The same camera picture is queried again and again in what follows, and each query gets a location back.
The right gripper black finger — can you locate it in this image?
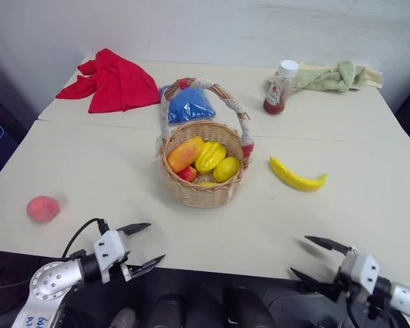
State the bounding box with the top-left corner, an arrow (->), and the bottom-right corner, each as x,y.
304,235 -> 353,256
288,266 -> 333,292

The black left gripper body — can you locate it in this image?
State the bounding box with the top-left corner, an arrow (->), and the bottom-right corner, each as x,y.
108,230 -> 135,279

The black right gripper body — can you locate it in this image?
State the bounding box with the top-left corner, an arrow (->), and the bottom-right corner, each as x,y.
327,272 -> 350,303

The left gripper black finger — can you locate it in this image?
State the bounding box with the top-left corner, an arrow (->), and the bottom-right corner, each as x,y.
117,222 -> 152,236
129,254 -> 167,279

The grey rounded shape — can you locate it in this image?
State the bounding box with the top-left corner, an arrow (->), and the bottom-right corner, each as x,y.
108,306 -> 138,328

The dark rounded shape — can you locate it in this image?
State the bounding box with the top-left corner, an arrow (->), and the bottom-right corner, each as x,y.
147,292 -> 194,328

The yellow banana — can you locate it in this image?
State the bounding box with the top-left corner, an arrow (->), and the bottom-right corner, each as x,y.
269,156 -> 329,193

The red apple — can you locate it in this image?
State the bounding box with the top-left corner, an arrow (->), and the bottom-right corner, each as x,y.
176,165 -> 198,182

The orange yellow mango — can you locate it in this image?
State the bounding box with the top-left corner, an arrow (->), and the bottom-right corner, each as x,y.
167,135 -> 206,174

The pink peach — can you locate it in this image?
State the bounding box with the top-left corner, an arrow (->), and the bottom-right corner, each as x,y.
26,195 -> 61,223

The yellow starfruit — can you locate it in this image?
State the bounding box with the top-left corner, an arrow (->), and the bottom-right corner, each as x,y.
194,140 -> 228,176

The yellow lemon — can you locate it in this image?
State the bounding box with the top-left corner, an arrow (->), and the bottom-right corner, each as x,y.
212,156 -> 242,183

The blue plastic bag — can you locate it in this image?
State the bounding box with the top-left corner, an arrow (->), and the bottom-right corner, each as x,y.
159,85 -> 217,125

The red cloth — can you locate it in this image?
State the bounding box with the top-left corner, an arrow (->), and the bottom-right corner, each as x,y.
55,48 -> 161,115

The ketchup bottle with white cap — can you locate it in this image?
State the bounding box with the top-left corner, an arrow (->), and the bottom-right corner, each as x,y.
262,59 -> 299,115

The light green towel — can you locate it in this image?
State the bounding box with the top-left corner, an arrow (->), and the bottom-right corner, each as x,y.
267,60 -> 385,94

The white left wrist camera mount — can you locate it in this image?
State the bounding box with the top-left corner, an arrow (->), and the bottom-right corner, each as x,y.
94,229 -> 133,285

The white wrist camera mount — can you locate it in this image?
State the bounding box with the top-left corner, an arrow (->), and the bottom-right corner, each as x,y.
338,247 -> 381,305
94,229 -> 133,285

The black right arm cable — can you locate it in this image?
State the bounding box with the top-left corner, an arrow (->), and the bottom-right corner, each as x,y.
346,295 -> 402,328

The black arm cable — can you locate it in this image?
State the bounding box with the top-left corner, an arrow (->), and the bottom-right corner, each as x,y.
61,217 -> 110,259
346,295 -> 402,328

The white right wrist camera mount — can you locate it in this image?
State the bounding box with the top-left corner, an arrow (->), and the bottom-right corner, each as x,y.
338,247 -> 381,305

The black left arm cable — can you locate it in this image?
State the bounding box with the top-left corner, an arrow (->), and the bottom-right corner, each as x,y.
61,217 -> 110,259

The wicker basket with handle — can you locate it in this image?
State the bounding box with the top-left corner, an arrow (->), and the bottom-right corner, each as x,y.
153,77 -> 256,210

